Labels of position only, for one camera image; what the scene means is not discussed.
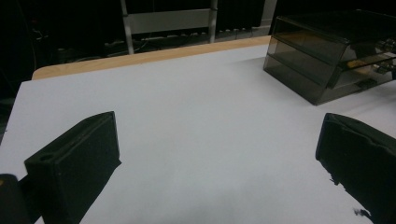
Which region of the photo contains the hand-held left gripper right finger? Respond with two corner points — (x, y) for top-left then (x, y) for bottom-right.
(315, 113), (396, 224)

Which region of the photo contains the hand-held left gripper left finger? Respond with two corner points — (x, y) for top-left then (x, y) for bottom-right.
(23, 111), (122, 224)

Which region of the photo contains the smoky acrylic drawer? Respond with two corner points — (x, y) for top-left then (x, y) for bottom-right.
(326, 53), (396, 91)

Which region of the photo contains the smoky acrylic drawer box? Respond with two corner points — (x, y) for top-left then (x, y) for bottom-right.
(262, 8), (396, 106)

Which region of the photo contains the white table sheet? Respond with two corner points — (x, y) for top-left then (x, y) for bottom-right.
(0, 43), (396, 224)

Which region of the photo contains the grey metal stand frame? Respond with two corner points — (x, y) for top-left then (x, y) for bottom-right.
(120, 0), (219, 56)

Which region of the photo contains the grey metal post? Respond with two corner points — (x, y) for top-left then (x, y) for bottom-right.
(261, 0), (278, 28)

